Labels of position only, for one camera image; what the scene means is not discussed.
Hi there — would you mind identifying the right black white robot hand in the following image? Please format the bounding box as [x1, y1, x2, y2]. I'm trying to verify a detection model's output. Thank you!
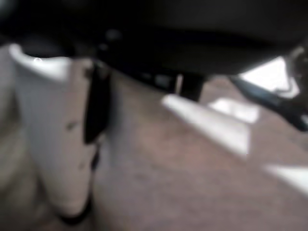
[0, 0, 308, 225]

